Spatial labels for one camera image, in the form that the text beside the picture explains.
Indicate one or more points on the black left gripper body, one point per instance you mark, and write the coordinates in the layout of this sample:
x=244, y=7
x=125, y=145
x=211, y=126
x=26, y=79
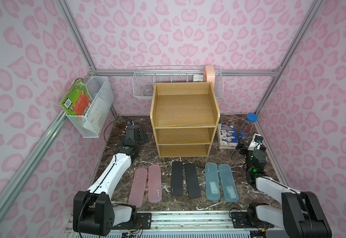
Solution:
x=132, y=131

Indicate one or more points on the teal pencil case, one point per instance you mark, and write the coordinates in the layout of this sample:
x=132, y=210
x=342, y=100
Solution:
x=212, y=182
x=228, y=183

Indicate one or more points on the pink pencil case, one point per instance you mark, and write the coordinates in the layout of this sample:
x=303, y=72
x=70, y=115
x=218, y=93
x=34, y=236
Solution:
x=138, y=188
x=154, y=184

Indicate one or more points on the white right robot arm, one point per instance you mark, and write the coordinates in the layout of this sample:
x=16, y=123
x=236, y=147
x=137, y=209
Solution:
x=301, y=215

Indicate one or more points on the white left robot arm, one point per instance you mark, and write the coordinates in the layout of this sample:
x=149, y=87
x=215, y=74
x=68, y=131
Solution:
x=93, y=212

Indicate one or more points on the blue-capped pencil tube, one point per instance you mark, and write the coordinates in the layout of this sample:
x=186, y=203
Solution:
x=249, y=122

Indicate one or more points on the wooden three-tier shelf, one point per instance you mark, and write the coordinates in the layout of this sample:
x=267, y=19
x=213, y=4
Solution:
x=184, y=118

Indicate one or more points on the blue illustrated book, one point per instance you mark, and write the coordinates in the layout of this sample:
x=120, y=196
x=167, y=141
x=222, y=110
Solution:
x=227, y=136

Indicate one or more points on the white paper sheet in basket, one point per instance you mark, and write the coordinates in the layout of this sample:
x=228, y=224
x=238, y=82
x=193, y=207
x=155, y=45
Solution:
x=96, y=116

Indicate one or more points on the green red booklet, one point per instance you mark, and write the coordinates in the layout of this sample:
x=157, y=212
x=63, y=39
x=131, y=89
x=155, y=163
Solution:
x=77, y=100

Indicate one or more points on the small white box in basket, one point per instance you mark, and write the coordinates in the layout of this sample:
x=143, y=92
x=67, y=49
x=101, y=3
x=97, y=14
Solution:
x=198, y=78

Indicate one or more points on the pink tape roll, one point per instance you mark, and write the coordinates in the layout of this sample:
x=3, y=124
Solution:
x=209, y=74

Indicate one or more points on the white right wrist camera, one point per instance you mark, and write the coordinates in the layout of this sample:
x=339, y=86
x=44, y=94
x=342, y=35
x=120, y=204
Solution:
x=256, y=142

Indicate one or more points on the white wire side basket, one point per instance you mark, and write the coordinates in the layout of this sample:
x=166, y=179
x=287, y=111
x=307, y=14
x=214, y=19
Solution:
x=97, y=86

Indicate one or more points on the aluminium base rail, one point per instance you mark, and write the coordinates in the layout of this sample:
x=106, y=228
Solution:
x=194, y=224

